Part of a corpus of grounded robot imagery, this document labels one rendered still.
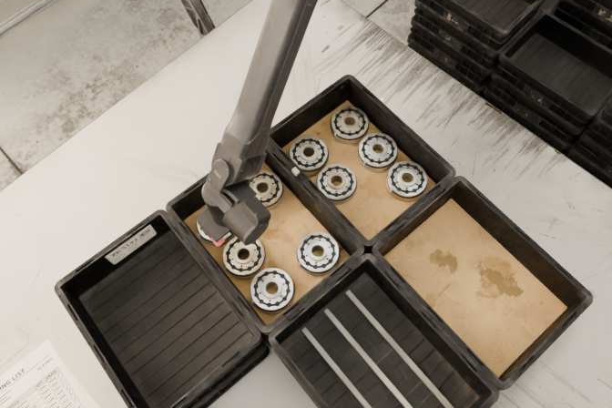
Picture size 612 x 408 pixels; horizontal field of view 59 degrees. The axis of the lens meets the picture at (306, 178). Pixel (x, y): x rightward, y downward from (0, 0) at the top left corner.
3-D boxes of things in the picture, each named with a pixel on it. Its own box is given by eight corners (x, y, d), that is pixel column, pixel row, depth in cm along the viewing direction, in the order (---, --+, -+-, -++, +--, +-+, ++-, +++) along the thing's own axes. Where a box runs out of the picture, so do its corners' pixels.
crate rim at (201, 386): (55, 288, 124) (50, 285, 122) (164, 209, 132) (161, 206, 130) (148, 436, 110) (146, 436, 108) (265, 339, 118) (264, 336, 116)
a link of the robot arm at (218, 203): (219, 168, 95) (193, 188, 94) (245, 193, 93) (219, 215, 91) (225, 183, 101) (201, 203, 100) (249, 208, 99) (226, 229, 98)
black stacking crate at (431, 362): (270, 346, 126) (266, 337, 116) (364, 266, 134) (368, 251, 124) (389, 497, 112) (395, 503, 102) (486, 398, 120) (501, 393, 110)
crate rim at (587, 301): (367, 252, 126) (368, 249, 123) (457, 177, 133) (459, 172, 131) (500, 394, 111) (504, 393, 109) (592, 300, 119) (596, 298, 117)
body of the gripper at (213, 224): (259, 211, 106) (255, 197, 99) (217, 244, 103) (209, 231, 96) (239, 188, 108) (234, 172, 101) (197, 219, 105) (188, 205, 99)
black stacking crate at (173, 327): (74, 299, 133) (53, 286, 123) (174, 225, 141) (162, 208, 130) (162, 435, 119) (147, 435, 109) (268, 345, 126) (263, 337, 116)
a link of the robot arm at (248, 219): (250, 147, 96) (218, 155, 89) (296, 188, 93) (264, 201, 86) (225, 195, 102) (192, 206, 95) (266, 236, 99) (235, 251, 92)
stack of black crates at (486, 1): (402, 55, 245) (417, -22, 204) (443, 17, 254) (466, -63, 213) (474, 107, 232) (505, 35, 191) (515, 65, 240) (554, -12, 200)
